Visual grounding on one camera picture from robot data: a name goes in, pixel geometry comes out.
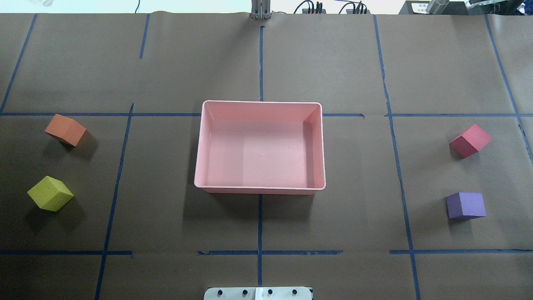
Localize black cable plugs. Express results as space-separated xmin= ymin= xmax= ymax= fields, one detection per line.
xmin=293 ymin=0 xmax=326 ymax=15
xmin=338 ymin=0 xmax=370 ymax=15

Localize pink plastic bin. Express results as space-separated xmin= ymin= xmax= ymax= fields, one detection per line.
xmin=194 ymin=100 xmax=326 ymax=195

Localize yellow foam block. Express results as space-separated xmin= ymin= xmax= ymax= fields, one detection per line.
xmin=27 ymin=175 xmax=75 ymax=212

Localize black cable plugs right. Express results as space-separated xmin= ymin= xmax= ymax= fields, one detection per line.
xmin=338 ymin=0 xmax=370 ymax=15

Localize purple foam block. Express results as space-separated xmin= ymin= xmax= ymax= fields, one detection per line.
xmin=445 ymin=192 xmax=487 ymax=220

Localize black cable plugs left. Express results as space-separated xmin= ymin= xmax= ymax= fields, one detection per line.
xmin=293 ymin=0 xmax=326 ymax=15

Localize brown paper table cover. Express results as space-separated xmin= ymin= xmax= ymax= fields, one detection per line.
xmin=0 ymin=11 xmax=533 ymax=300

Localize white metal base plate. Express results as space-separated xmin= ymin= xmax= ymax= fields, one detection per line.
xmin=203 ymin=286 xmax=314 ymax=300

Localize grey metal post bracket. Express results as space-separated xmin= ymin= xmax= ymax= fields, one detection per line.
xmin=251 ymin=0 xmax=272 ymax=20

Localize orange foam block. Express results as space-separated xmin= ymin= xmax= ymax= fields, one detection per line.
xmin=45 ymin=114 xmax=86 ymax=148

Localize red foam block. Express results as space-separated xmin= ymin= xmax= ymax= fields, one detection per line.
xmin=449 ymin=124 xmax=492 ymax=159

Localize black box with label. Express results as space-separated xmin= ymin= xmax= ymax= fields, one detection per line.
xmin=398 ymin=0 xmax=524 ymax=15

